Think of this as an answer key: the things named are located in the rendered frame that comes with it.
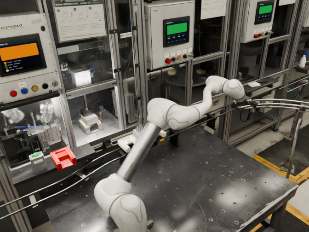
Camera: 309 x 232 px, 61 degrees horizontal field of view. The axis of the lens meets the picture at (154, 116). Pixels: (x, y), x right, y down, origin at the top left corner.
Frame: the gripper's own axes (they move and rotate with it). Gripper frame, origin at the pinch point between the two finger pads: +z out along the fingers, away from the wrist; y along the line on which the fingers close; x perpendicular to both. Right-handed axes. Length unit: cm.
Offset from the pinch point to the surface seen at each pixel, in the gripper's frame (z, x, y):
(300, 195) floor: 111, 45, -30
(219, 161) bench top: 2.9, 43.2, 19.4
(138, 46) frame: -78, -17, 59
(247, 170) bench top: 7.0, 47.4, -1.7
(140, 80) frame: -58, -1, 66
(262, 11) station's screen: 3, -103, -8
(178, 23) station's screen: -65, -43, 37
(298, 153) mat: 154, -13, -25
